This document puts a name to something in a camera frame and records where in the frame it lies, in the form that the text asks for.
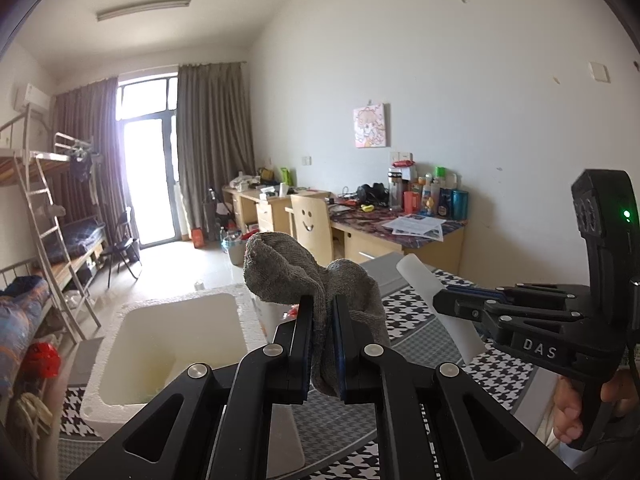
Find white cloth bundle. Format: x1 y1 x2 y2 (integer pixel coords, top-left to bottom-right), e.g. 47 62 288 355
12 391 53 441

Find hanging clothes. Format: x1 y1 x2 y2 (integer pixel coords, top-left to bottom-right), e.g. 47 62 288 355
69 147 96 183

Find cluttered wooden desk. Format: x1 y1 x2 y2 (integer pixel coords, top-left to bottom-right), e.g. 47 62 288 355
221 185 331 241

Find metal bunk ladder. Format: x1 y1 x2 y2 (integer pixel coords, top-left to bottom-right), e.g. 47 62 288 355
15 152 101 343

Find black folding chair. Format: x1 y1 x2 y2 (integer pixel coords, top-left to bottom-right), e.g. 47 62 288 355
102 207 142 288

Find red plastic bag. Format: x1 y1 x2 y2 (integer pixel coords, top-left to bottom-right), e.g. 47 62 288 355
22 342 62 378

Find group of bottles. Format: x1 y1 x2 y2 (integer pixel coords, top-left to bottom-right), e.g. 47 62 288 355
386 159 470 221

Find ceiling tube light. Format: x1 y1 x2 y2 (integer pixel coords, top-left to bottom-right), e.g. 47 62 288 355
96 0 193 22

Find metal bunk bed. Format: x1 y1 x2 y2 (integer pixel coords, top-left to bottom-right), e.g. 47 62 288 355
30 132 108 281
0 105 101 411

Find black headphones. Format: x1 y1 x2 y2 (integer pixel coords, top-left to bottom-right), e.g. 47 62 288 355
356 182 388 206

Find blue orange quilt bundle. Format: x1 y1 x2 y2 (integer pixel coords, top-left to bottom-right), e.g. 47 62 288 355
0 276 51 396

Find brown curtain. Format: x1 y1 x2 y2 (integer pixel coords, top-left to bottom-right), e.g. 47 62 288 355
52 77 121 241
176 61 256 241

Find person's right hand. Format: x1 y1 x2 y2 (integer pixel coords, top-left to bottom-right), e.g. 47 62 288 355
552 370 640 446

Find wooden smiley face chair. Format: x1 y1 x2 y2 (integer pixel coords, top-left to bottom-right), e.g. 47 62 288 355
290 193 335 266

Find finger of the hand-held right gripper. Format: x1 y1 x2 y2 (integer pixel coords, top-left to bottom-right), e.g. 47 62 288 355
445 282 591 311
432 290 583 331

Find glass balcony door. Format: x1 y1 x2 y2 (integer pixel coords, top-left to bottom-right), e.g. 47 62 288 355
116 76 180 248

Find wooden desk with printed mat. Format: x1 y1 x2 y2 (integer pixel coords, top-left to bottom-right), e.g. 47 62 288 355
330 200 466 277

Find plastic bucket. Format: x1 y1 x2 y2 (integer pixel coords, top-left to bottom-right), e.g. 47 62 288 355
221 227 247 265

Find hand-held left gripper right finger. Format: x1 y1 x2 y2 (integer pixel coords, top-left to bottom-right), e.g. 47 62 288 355
332 295 576 480

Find white foam box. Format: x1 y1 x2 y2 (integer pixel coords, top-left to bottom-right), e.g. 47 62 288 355
80 282 307 473

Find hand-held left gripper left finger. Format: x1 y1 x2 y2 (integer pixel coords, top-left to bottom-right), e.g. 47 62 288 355
65 294 316 480

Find white air conditioner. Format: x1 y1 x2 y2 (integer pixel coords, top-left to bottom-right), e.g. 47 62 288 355
12 83 51 112

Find pink wall poster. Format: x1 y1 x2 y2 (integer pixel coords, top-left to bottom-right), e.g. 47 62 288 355
353 102 390 149

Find grey sock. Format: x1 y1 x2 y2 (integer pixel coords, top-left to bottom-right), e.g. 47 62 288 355
242 231 392 397

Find printed papers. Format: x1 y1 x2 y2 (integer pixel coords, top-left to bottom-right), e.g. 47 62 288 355
382 213 448 241

